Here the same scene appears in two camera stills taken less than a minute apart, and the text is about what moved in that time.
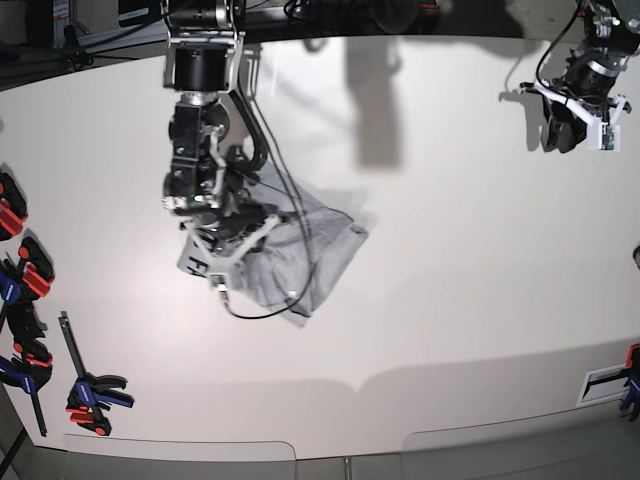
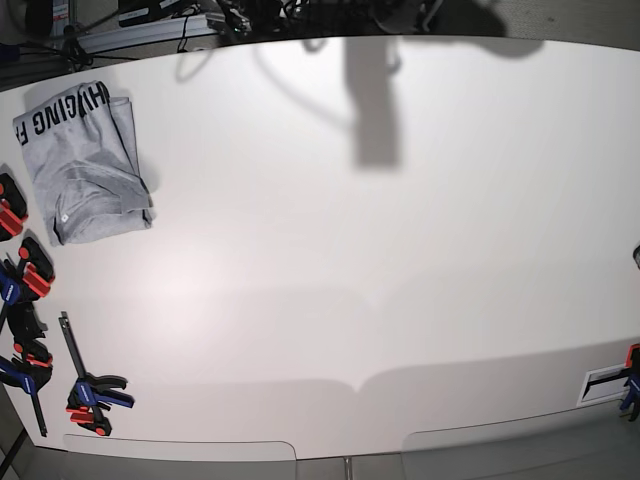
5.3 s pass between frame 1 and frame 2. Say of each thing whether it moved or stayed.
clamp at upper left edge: stayed
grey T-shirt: moved
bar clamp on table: stayed
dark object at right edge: stayed
